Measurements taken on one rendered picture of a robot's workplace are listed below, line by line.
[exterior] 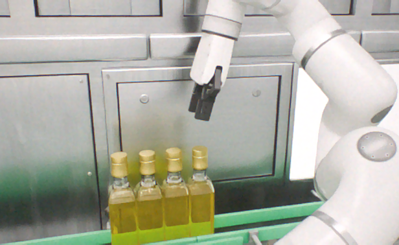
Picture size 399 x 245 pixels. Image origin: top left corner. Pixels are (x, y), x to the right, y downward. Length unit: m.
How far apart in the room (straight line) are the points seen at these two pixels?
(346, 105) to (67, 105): 0.61
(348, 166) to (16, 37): 0.68
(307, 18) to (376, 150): 0.31
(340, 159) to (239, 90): 0.47
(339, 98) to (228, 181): 0.50
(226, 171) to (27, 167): 0.49
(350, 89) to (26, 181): 0.75
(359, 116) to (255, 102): 0.41
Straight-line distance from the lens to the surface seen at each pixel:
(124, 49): 0.84
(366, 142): 0.48
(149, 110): 0.87
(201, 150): 0.77
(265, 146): 0.99
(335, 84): 0.57
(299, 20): 0.72
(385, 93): 0.56
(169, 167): 0.78
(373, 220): 0.47
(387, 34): 1.10
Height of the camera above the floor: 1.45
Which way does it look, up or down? 17 degrees down
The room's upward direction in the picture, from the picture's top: straight up
